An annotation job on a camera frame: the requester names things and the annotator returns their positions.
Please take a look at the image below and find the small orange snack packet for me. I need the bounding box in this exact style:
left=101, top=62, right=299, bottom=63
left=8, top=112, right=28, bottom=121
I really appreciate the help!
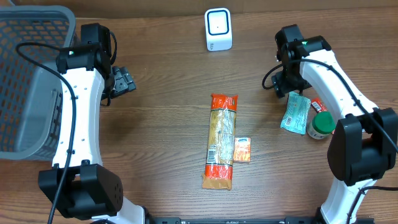
left=233, top=138, right=251, bottom=163

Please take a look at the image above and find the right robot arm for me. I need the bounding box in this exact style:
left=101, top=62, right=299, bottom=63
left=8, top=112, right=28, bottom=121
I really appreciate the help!
left=271, top=32, right=397, bottom=223

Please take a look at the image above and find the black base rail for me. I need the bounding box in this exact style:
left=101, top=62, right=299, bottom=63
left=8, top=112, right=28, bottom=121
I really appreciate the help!
left=90, top=216, right=376, bottom=224

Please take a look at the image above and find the grey plastic shopping basket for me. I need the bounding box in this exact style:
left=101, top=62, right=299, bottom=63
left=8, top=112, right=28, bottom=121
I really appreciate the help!
left=1, top=6, right=76, bottom=161

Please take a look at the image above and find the white barcode scanner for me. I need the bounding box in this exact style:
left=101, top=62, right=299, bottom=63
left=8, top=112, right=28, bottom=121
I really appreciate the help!
left=204, top=7, right=233, bottom=52

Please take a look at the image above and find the teal tissue packet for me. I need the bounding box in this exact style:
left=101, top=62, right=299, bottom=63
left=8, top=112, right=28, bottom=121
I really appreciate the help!
left=280, top=91, right=311, bottom=135

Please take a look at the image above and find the green lid jar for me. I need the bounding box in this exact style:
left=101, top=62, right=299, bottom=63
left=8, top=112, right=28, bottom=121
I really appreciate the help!
left=307, top=111, right=336, bottom=139

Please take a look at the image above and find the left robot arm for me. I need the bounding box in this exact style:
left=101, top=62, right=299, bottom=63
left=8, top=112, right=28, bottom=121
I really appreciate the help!
left=38, top=44, right=146, bottom=223

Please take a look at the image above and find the orange spaghetti package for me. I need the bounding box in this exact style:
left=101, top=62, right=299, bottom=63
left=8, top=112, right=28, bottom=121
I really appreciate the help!
left=202, top=94, right=238, bottom=190

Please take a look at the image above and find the red stick snack packet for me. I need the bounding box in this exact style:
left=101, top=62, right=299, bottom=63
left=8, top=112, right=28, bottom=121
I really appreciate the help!
left=311, top=98, right=328, bottom=113

